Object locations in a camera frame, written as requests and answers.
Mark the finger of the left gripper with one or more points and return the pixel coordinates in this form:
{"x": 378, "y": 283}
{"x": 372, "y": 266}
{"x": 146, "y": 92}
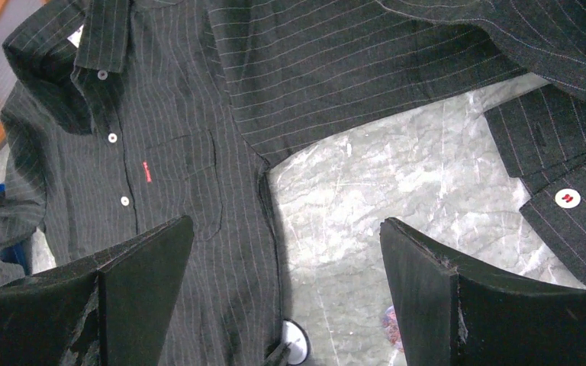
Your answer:
{"x": 279, "y": 357}

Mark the white round badge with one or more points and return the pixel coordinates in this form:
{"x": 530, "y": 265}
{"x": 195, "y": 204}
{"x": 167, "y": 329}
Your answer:
{"x": 297, "y": 346}

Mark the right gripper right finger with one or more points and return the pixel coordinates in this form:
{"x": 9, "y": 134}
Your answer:
{"x": 454, "y": 309}

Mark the black pinstriped shirt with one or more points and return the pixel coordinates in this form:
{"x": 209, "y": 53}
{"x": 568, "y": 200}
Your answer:
{"x": 126, "y": 114}

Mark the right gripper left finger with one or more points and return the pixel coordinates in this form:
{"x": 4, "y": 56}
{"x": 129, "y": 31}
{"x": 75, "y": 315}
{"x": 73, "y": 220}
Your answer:
{"x": 110, "y": 308}

